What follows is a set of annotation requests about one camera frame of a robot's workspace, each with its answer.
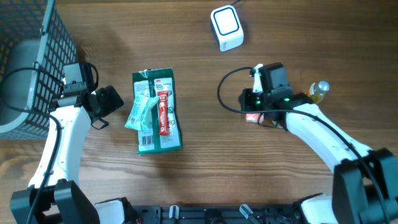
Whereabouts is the black right camera cable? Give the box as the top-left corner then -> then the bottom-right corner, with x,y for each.
216,67 -> 391,224

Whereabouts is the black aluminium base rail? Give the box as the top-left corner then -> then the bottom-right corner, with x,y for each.
75,203 -> 353,224

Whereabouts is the light green snack pouch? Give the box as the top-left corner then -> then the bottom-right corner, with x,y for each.
124,93 -> 159,131

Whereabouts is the white barcode scanner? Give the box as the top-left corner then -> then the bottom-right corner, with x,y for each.
210,5 -> 244,52

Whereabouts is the red Nescafe coffee stick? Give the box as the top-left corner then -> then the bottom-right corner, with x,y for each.
157,91 -> 169,136

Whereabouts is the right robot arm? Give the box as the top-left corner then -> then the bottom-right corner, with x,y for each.
239,63 -> 397,223

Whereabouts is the red Kleenex tissue pack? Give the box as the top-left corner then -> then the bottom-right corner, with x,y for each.
246,113 -> 264,123

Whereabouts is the yellow liquid bottle silver cap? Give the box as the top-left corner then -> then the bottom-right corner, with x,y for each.
307,81 -> 330,104

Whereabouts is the grey plastic mesh basket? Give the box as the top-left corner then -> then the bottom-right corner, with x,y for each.
1,1 -> 78,139

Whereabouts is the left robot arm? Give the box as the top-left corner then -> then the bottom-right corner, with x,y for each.
10,63 -> 139,223

